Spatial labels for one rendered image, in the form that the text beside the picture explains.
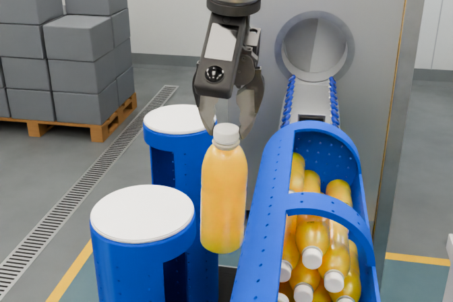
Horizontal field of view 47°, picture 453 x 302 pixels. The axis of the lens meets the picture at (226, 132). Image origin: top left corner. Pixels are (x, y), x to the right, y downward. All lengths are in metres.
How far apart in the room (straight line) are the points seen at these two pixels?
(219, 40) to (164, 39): 5.40
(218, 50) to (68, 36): 3.51
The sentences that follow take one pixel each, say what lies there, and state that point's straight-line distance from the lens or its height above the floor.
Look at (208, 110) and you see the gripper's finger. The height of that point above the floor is 1.53.
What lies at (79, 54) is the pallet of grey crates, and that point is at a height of 0.72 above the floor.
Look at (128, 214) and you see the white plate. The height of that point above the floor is 1.04.
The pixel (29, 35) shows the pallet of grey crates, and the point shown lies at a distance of 4.29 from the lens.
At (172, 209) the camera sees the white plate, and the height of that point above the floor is 1.04.
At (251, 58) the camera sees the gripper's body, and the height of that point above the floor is 1.61.
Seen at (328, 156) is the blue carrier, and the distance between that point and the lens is 1.54.
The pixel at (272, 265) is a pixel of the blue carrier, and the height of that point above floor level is 1.22.
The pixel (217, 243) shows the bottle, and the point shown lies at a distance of 0.84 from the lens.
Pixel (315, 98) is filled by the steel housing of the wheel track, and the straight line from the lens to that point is 2.56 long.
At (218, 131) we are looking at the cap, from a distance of 0.76.
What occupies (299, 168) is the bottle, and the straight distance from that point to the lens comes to 1.42.
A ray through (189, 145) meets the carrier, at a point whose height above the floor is 0.98.
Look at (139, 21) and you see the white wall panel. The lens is 6.12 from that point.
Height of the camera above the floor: 1.81
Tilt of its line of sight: 24 degrees down
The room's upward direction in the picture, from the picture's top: straight up
